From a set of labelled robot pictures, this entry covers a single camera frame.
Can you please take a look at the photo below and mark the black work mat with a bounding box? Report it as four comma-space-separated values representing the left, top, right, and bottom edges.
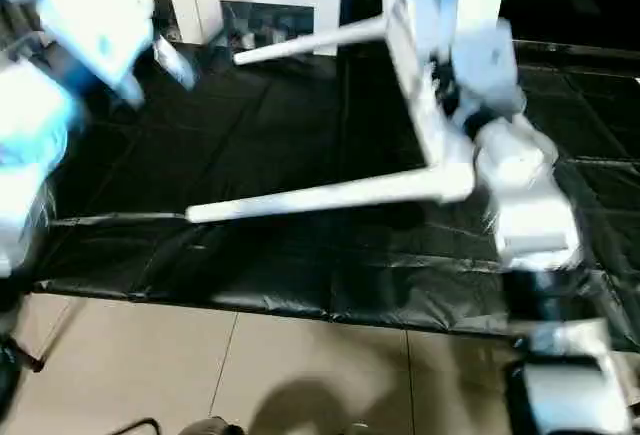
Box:
30, 40, 640, 351

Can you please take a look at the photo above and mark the white plastic table top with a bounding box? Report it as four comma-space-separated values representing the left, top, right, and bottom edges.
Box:
378, 0, 513, 206

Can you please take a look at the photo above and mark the black robot foot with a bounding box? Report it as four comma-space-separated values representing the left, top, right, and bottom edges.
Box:
182, 416, 246, 435

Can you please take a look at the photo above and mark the white plastic table leg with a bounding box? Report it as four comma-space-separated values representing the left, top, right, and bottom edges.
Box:
185, 163, 478, 226
230, 15, 393, 66

